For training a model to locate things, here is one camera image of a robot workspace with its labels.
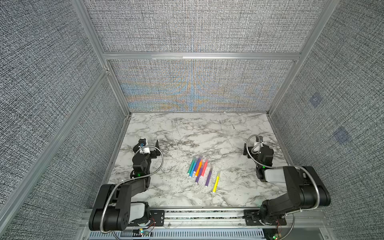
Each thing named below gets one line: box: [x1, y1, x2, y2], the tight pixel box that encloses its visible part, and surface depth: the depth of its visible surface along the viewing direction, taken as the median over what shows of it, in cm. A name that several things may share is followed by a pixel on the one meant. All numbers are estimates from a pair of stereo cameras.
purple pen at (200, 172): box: [195, 162, 206, 184], surface depth 90 cm
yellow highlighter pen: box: [212, 172, 220, 193], surface depth 86 cm
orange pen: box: [195, 159, 203, 177], surface depth 92 cm
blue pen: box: [189, 160, 197, 178], surface depth 90 cm
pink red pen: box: [201, 159, 209, 177], surface depth 92 cm
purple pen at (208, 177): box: [205, 167, 213, 187], surface depth 88 cm
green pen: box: [187, 159, 195, 175], surface depth 92 cm
